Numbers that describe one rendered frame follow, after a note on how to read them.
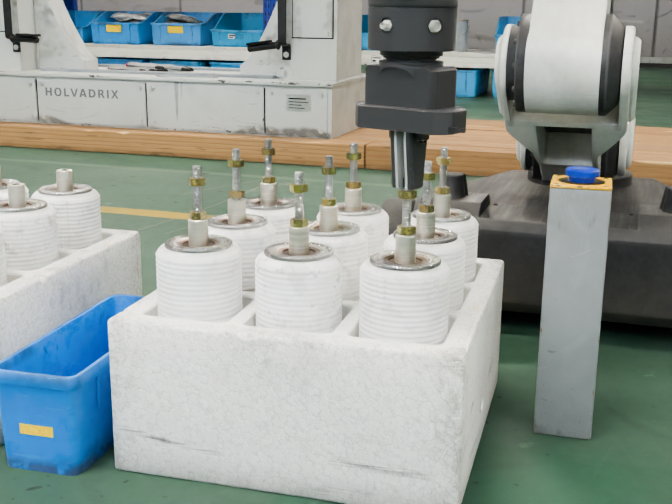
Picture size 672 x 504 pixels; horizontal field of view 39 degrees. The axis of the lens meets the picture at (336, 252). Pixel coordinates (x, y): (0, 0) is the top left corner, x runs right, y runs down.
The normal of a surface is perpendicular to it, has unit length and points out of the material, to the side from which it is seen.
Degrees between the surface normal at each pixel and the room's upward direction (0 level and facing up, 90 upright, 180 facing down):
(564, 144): 74
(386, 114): 90
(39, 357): 88
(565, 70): 92
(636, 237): 46
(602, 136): 144
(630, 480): 0
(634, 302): 90
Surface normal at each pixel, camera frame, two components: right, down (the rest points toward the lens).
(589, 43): -0.27, -0.19
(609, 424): 0.01, -0.97
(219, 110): -0.30, 0.24
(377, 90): -0.62, 0.19
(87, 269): 0.96, 0.07
